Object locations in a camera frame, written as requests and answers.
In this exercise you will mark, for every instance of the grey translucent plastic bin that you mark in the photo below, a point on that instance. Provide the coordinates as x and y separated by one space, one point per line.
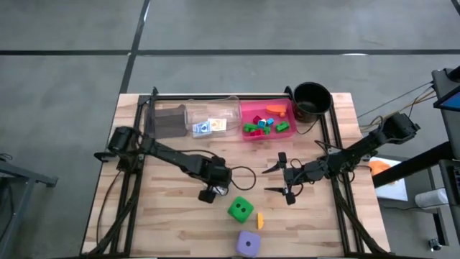
169 122

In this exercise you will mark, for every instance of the blue card pack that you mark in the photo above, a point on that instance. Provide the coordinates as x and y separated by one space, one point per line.
202 128

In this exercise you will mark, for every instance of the long green toy brick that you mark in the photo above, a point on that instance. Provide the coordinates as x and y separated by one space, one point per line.
250 127

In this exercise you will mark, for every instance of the clear plastic bin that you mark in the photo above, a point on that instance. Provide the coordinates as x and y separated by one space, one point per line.
215 108

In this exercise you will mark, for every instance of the black beam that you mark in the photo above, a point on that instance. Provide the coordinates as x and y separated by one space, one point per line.
413 165

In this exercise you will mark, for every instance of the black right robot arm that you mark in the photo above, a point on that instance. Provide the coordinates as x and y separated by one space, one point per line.
359 147

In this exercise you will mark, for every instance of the white and teal toy block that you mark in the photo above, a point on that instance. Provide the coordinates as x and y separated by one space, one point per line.
262 123

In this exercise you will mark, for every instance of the black aluminium table frame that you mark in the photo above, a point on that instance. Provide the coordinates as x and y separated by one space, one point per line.
172 96

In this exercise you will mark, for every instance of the dark grey equipment cart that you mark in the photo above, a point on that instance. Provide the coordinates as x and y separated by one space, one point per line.
453 144

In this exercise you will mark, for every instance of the yellow wedge toy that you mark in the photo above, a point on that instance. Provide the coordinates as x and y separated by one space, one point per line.
260 221

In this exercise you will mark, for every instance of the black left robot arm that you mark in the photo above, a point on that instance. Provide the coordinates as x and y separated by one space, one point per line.
169 154

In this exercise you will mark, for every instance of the magenta toy block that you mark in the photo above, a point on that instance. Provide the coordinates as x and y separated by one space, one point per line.
257 118

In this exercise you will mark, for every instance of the orange carrot toy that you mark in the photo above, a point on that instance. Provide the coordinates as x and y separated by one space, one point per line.
276 108

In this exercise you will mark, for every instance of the blue lit screen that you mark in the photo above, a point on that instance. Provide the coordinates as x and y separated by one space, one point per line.
449 101

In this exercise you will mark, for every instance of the white paper sheet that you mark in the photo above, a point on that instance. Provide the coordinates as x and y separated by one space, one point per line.
393 187

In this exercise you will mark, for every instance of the white paper roll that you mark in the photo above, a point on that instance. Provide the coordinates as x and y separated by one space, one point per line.
431 198

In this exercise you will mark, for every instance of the orange object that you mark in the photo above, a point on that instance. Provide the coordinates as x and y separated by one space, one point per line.
380 167

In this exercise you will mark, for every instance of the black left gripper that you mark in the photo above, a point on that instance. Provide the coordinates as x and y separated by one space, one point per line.
217 172

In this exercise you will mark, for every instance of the pink plastic bin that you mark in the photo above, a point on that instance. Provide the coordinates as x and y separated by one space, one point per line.
251 108

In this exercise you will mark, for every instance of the green foam die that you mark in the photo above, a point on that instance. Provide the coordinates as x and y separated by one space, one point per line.
240 209

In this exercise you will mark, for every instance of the small green toy brick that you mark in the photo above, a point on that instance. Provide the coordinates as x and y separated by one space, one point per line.
282 126

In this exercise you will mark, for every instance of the black bucket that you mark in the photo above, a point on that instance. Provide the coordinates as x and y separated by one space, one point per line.
312 102

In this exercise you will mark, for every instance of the blue toy block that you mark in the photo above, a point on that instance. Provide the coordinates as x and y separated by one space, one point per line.
270 121

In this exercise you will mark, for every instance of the grey metal stand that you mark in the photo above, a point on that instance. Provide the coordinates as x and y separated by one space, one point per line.
21 179

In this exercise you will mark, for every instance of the purple foam die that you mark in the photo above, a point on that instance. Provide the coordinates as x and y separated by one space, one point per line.
248 243

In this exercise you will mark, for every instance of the small grey caster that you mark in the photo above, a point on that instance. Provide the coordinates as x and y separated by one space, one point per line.
435 244

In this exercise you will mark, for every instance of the orange-white card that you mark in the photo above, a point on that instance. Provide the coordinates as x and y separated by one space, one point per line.
217 124

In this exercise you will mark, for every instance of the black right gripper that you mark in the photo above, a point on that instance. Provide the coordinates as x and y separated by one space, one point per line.
300 175

